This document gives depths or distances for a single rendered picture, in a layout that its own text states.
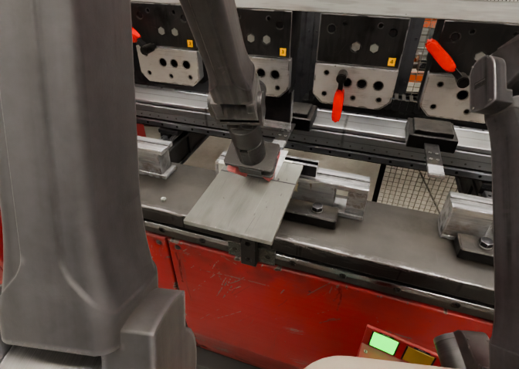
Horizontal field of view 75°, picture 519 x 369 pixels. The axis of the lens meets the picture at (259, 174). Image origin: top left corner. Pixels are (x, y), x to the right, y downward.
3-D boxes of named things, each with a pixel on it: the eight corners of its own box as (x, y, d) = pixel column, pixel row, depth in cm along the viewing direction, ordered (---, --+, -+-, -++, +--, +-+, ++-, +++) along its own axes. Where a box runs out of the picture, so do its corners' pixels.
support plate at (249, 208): (183, 224, 66) (182, 220, 65) (233, 156, 86) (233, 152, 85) (272, 245, 61) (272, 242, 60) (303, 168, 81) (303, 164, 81)
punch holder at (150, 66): (142, 79, 79) (126, 1, 69) (162, 69, 85) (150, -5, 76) (200, 87, 75) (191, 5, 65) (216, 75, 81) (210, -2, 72)
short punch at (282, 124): (249, 125, 80) (248, 86, 75) (251, 122, 82) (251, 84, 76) (289, 131, 78) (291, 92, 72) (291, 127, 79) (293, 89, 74)
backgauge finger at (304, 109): (253, 150, 89) (253, 133, 86) (279, 111, 109) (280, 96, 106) (297, 158, 86) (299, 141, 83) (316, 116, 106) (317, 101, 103)
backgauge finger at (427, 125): (406, 177, 79) (412, 159, 76) (404, 128, 99) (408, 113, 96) (463, 187, 76) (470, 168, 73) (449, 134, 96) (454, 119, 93)
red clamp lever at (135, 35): (110, 15, 67) (148, 50, 69) (123, 11, 71) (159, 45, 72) (107, 22, 69) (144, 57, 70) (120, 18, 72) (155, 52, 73)
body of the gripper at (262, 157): (234, 140, 71) (227, 119, 65) (280, 149, 69) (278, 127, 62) (225, 167, 69) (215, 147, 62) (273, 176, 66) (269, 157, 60)
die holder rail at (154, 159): (32, 151, 110) (20, 125, 104) (47, 143, 115) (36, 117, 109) (166, 180, 97) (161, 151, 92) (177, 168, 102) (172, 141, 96)
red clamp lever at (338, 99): (330, 123, 65) (336, 73, 60) (333, 114, 68) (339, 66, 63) (339, 124, 65) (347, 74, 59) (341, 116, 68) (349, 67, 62)
